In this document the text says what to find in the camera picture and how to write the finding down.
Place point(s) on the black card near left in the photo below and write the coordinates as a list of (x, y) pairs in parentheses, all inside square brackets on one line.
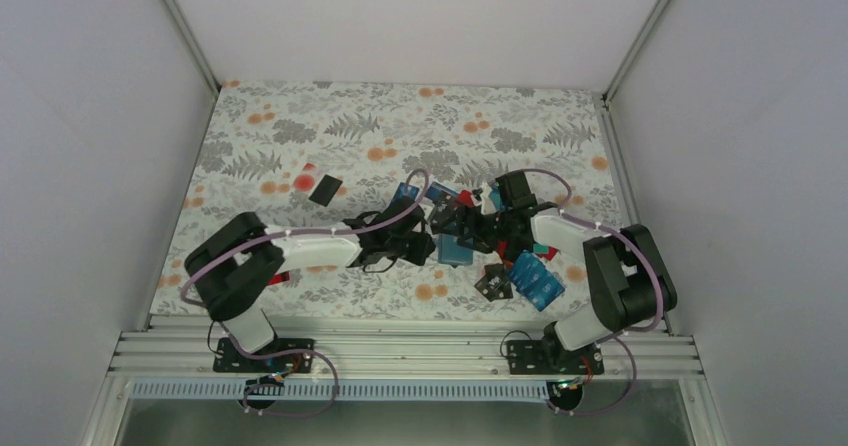
[(325, 190)]

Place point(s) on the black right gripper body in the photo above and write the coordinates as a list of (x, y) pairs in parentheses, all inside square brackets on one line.
[(486, 233)]

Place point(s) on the red card under left arm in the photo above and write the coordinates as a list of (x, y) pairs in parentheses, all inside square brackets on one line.
[(279, 278)]

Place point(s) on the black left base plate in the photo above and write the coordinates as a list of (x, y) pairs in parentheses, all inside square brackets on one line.
[(282, 355)]

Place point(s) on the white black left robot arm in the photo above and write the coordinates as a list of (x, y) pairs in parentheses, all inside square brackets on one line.
[(231, 269)]

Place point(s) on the teal leather card holder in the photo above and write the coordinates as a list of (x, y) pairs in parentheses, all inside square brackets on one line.
[(451, 253)]

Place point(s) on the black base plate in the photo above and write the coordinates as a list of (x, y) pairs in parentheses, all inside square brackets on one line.
[(282, 355), (539, 358)]

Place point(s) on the floral patterned table mat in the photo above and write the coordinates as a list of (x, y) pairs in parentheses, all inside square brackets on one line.
[(371, 136)]

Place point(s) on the black card with chip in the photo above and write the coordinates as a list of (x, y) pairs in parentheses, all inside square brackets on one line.
[(494, 285)]

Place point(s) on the white card with red circle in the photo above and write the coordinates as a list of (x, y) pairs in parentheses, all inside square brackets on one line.
[(308, 178)]

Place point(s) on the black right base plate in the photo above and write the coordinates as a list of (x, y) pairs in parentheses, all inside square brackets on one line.
[(539, 358)]

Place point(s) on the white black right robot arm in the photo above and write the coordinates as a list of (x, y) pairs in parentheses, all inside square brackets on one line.
[(628, 283)]

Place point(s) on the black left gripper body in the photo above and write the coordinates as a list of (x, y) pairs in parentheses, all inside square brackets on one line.
[(414, 256)]

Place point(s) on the aluminium rail frame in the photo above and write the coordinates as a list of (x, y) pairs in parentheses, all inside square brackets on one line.
[(394, 349)]

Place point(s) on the blue card front left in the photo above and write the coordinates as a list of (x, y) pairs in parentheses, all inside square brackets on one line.
[(405, 191)]

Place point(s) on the blue card pile front right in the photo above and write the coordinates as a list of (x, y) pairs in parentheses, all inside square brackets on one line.
[(533, 281)]

